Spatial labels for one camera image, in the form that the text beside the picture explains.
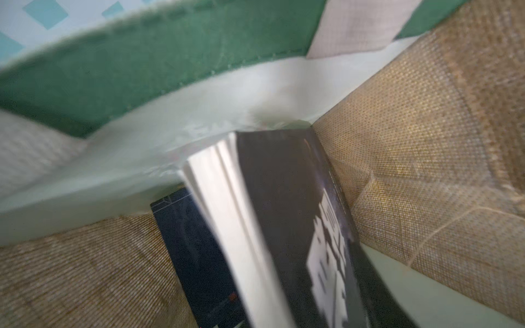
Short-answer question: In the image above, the dark wolf cover book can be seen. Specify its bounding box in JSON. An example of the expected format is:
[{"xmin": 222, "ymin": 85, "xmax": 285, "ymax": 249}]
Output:
[{"xmin": 180, "ymin": 128, "xmax": 414, "ymax": 327}]

